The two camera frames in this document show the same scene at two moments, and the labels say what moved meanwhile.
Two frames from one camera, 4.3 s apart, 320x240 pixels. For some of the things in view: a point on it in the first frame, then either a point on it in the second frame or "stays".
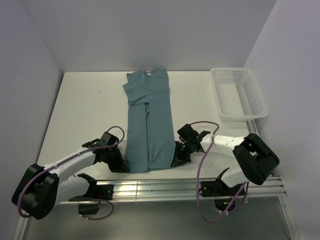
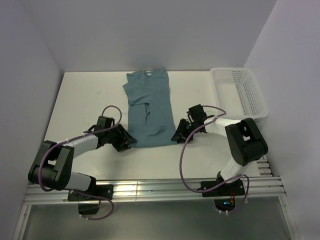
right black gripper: [179, 159] to [181, 130]
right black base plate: [214, 188] stays
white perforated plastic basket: [238, 95] stays
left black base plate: [99, 192] stays
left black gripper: [120, 165] to [124, 136]
